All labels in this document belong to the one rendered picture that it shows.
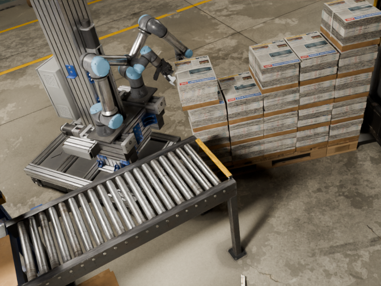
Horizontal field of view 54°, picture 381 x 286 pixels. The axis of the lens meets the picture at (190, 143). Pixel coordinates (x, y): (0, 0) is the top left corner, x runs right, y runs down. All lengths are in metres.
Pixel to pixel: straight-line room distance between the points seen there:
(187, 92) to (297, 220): 1.33
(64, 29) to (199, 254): 1.88
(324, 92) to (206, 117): 0.95
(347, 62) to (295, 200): 1.16
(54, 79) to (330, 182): 2.39
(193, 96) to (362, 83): 1.35
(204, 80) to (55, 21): 1.08
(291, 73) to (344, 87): 0.50
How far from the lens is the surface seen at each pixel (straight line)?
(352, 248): 3.05
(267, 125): 3.12
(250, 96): 2.91
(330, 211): 3.21
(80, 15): 2.78
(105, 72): 2.45
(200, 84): 2.73
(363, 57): 3.11
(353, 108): 3.37
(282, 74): 2.89
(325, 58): 2.95
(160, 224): 2.21
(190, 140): 2.62
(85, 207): 2.42
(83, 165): 3.62
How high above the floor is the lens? 2.52
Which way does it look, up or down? 41 degrees down
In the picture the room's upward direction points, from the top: 11 degrees counter-clockwise
